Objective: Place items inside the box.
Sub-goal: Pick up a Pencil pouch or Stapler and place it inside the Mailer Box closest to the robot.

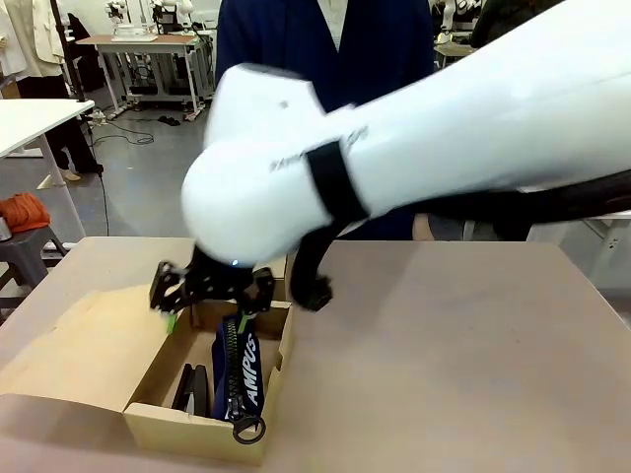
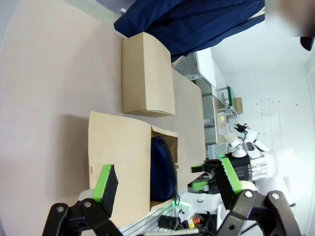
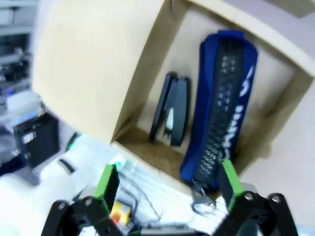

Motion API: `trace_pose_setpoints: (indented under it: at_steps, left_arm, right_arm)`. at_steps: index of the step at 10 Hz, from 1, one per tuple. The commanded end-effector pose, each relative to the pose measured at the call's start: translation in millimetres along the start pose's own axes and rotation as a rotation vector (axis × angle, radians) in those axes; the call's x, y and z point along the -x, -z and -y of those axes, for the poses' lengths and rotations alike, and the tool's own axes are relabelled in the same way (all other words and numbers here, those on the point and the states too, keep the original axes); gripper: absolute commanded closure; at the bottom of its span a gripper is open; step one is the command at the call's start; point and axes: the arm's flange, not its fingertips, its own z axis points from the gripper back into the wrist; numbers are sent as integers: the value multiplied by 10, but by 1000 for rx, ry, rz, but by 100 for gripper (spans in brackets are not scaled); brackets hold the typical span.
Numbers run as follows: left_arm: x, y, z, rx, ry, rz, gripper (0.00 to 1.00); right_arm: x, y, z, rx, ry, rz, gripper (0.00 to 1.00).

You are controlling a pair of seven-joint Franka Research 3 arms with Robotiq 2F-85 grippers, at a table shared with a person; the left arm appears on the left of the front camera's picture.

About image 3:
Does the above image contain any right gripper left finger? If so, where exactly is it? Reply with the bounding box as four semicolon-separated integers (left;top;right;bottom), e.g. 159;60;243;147
40;163;124;236

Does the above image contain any large black stapler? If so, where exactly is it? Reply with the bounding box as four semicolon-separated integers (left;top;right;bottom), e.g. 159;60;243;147
148;71;192;148

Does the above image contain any large cardboard box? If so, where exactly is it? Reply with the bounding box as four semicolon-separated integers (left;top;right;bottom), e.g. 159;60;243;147
31;0;315;200

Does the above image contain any yellow emergency stop button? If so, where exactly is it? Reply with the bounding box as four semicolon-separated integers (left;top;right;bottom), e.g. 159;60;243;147
110;200;131;226

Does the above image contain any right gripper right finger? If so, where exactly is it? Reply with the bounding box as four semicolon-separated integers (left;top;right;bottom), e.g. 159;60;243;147
214;159;300;236

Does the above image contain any metal shelf rack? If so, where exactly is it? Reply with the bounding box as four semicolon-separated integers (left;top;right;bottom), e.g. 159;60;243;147
0;0;34;99

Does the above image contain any black controller box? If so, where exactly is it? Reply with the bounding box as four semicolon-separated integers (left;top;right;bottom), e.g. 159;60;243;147
13;114;61;169

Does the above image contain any navy blue pencil case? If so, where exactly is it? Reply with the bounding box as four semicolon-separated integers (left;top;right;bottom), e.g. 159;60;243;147
179;29;259;216

